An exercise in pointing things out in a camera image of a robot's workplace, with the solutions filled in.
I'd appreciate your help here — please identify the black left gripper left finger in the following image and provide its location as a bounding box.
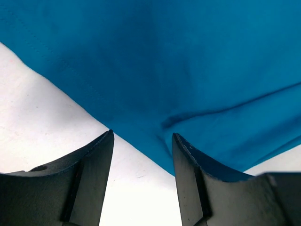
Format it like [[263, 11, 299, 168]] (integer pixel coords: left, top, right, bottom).
[[0, 130, 114, 226]]

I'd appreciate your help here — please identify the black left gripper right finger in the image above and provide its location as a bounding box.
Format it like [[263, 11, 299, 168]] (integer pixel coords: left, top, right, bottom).
[[172, 133, 301, 226]]

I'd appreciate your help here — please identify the blue t shirt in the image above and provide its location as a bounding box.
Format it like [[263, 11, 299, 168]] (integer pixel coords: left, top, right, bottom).
[[0, 0, 301, 173]]

